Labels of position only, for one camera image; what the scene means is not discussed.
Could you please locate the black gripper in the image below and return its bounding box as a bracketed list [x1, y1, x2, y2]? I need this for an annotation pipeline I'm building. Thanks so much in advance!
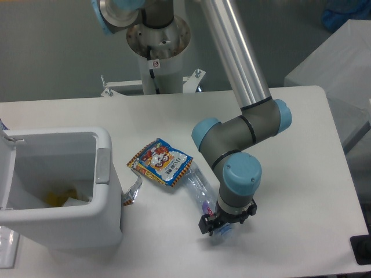
[198, 199, 257, 235]

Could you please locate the clear plastic water bottle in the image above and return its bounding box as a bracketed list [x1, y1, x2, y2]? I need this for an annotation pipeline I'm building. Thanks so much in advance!
[180, 161, 233, 244]

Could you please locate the colourful snack wrapper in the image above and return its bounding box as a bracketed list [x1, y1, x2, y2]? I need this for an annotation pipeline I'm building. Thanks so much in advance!
[122, 137, 194, 207]

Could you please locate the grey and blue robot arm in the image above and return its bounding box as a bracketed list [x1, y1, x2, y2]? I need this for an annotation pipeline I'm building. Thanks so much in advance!
[92, 1, 292, 235]

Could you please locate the white plastic trash can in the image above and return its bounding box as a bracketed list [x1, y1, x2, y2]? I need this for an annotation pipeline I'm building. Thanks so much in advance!
[1, 127, 122, 249]

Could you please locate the black device at table edge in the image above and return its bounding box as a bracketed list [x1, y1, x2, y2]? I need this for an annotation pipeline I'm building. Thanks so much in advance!
[350, 235, 370, 265]

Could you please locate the white covered table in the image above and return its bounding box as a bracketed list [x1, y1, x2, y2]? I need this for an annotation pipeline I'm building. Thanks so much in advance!
[284, 20, 370, 153]

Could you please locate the clear plastic box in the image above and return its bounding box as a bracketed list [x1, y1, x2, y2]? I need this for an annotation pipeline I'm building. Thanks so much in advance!
[1, 226, 20, 269]

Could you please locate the blue object in corner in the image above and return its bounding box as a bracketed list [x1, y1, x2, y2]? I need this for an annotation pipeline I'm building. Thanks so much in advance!
[321, 1, 370, 32]

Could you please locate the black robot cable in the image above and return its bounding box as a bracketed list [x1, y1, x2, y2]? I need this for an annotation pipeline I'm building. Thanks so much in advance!
[146, 45, 161, 95]

